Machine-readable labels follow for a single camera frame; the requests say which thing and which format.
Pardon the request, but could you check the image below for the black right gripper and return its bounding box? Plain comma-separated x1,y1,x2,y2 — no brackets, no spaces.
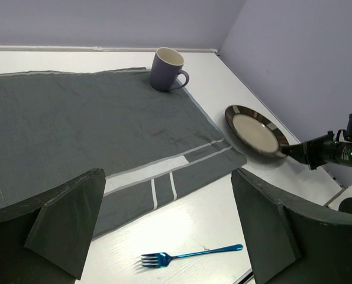
280,114,352,170

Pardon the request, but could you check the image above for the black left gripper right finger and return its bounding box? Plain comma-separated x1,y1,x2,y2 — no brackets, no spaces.
231,168,352,283

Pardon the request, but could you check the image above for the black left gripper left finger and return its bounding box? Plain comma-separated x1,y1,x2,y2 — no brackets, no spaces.
0,168,106,283

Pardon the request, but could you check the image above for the dark rimmed cream plate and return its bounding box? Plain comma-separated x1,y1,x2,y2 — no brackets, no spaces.
224,105,289,159

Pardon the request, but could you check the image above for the grey striped placemat cloth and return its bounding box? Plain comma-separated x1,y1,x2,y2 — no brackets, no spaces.
0,67,246,237

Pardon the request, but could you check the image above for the blue metal fork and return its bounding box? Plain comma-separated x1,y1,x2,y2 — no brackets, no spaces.
141,244,244,269

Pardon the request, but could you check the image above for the purple ceramic mug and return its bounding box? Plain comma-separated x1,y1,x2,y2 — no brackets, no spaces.
150,47,190,92

